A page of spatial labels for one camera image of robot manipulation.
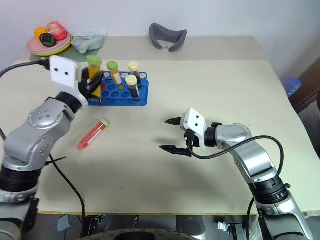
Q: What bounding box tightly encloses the pink and red toy food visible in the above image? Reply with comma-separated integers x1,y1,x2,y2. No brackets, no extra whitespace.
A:
46,20,68,41

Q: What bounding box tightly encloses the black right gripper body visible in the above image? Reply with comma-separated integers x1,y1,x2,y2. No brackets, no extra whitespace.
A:
183,129,201,158

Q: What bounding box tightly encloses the pink plate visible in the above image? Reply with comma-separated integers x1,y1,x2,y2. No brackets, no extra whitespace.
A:
26,31,72,54

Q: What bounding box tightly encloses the yellow tube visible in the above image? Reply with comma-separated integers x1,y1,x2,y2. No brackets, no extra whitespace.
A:
85,55,103,98
106,61,123,85

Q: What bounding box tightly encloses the red tube, green cap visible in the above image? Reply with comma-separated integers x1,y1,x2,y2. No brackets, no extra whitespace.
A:
76,117,111,152

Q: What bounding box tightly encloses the orange toy fruit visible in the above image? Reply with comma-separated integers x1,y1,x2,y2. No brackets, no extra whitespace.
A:
33,26,50,39

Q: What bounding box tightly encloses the dark tube, cream cap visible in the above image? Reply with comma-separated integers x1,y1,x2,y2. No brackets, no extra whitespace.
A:
127,61,142,85
124,75,140,99

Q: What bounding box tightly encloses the grey foam face pad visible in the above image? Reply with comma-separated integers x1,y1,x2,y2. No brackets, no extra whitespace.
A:
148,22,189,54

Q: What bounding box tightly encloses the black cable beside right arm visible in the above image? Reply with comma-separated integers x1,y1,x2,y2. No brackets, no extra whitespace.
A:
245,196,256,240

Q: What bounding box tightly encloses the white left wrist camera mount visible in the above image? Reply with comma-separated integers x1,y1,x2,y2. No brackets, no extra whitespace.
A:
48,55,90,109

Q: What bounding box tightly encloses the black cable under left arm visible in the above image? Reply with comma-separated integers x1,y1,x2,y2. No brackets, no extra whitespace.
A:
44,154,87,225

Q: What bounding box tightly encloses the brown wooden furniture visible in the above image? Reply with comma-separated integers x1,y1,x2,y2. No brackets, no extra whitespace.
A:
289,55,320,112

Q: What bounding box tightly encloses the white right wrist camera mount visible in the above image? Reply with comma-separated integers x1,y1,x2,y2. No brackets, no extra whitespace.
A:
180,107,209,151

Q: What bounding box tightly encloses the black and green toy food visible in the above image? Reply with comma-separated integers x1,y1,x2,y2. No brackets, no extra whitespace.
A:
38,32,57,48

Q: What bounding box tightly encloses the blue test tube rack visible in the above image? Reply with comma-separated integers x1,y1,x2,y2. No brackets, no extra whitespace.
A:
87,71,150,108

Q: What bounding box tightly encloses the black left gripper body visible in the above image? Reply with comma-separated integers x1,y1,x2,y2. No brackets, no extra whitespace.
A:
78,73,95,100

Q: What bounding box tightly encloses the grey block under table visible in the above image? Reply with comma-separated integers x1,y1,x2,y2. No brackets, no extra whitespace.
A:
56,214,73,233

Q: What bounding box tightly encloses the black round base under table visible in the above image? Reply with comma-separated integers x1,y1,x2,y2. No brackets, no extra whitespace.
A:
175,215,205,236

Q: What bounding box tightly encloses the yellow-green plate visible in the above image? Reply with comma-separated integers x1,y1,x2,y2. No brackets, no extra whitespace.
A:
30,35,75,57

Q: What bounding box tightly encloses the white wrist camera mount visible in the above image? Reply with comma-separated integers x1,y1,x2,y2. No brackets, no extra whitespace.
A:
180,107,209,151
48,55,90,109

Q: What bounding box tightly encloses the green mat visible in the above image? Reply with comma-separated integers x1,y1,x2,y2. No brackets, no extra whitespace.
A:
29,46,101,63

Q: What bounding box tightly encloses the blue plastic stool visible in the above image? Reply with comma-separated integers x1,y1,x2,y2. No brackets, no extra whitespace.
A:
282,76,302,99

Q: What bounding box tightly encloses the metal bracket under table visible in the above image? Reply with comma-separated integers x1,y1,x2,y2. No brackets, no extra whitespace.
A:
216,220,242,236

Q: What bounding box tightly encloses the clear bag with green item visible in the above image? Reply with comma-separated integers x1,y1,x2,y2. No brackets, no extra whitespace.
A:
71,31,108,54

